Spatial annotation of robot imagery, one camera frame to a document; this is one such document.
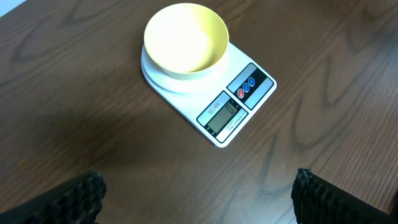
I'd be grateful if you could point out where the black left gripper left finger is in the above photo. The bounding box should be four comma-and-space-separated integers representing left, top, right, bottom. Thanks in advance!
1, 170, 107, 224

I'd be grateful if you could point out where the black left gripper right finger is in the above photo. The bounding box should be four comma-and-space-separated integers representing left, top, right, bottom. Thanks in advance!
291, 168, 394, 224

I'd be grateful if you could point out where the white digital kitchen scale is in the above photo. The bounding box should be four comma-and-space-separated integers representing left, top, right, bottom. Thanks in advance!
141, 44, 277, 147

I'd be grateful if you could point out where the pale yellow bowl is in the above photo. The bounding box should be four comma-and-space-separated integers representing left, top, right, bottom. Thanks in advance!
144, 2, 229, 80

